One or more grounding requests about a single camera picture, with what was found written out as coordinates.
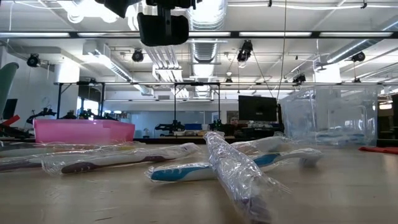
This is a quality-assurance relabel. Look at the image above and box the black ceiling spotlight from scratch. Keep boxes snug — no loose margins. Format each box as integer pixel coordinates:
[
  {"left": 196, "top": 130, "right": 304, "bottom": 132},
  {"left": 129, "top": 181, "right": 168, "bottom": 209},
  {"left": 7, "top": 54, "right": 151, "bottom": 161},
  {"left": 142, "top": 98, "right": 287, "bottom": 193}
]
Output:
[
  {"left": 131, "top": 49, "right": 145, "bottom": 63},
  {"left": 350, "top": 51, "right": 367, "bottom": 63},
  {"left": 291, "top": 73, "right": 307, "bottom": 85},
  {"left": 236, "top": 39, "right": 254, "bottom": 63},
  {"left": 25, "top": 53, "right": 42, "bottom": 68}
]

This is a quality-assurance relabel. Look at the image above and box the person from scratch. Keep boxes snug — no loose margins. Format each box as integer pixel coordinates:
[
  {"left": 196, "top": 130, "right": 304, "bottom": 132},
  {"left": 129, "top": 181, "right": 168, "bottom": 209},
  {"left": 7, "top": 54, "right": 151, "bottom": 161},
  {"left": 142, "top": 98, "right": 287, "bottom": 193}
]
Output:
[{"left": 228, "top": 115, "right": 247, "bottom": 132}]

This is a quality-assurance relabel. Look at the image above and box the black computer monitor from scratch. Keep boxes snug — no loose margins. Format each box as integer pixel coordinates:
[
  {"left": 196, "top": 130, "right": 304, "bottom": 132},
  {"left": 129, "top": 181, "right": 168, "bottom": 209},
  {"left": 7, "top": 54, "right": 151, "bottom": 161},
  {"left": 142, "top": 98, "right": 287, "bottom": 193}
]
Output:
[
  {"left": 2, "top": 98, "right": 19, "bottom": 121},
  {"left": 238, "top": 95, "right": 279, "bottom": 123}
]

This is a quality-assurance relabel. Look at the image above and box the black cabinet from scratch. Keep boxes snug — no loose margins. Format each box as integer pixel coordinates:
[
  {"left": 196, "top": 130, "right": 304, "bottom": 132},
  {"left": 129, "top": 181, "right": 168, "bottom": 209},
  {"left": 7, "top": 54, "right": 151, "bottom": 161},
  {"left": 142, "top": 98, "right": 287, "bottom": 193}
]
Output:
[{"left": 244, "top": 123, "right": 285, "bottom": 140}]

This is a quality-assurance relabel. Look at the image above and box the pink plastic bin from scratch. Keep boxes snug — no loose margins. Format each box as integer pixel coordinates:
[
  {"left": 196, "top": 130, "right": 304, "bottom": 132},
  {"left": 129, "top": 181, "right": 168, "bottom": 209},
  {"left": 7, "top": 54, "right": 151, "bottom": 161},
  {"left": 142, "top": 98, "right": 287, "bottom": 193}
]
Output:
[{"left": 32, "top": 118, "right": 136, "bottom": 145}]

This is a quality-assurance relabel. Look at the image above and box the green plastic bin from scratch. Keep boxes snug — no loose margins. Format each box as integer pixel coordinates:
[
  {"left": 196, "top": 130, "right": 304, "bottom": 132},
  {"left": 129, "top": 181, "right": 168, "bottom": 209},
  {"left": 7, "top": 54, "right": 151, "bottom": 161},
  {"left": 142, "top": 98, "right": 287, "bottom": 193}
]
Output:
[{"left": 0, "top": 61, "right": 20, "bottom": 121}]

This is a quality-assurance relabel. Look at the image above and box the clear deep plastic bin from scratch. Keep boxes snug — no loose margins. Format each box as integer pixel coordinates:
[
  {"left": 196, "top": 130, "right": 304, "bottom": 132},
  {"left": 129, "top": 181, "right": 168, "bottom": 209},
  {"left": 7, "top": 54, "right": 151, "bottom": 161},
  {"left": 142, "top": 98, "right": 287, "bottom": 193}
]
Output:
[{"left": 279, "top": 85, "right": 379, "bottom": 147}]

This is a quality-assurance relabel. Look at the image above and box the red object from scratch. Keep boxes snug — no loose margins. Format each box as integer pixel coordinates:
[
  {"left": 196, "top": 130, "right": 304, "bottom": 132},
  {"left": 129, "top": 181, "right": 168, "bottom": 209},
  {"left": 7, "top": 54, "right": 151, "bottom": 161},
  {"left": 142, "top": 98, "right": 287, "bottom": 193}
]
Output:
[{"left": 0, "top": 114, "right": 22, "bottom": 127}]

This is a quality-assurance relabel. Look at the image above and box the white toothbrush at edge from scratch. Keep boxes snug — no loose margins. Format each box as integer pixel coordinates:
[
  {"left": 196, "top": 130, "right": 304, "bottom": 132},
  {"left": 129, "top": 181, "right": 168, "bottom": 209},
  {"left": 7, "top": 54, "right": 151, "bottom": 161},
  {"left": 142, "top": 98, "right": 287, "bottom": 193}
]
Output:
[{"left": 0, "top": 158, "right": 44, "bottom": 172}]

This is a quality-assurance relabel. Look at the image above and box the red flat plastic lid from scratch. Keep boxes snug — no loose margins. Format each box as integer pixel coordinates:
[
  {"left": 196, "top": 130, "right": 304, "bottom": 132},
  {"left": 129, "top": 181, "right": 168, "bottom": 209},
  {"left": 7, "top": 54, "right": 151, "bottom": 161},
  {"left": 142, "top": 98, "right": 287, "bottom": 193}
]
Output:
[{"left": 358, "top": 146, "right": 398, "bottom": 156}]

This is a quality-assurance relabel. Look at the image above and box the black metal rig frame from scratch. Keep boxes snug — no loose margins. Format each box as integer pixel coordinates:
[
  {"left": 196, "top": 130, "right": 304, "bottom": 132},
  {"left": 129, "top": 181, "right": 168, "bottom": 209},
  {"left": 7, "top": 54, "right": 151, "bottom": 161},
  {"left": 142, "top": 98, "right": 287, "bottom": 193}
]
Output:
[
  {"left": 55, "top": 81, "right": 107, "bottom": 120},
  {"left": 173, "top": 82, "right": 222, "bottom": 133}
]

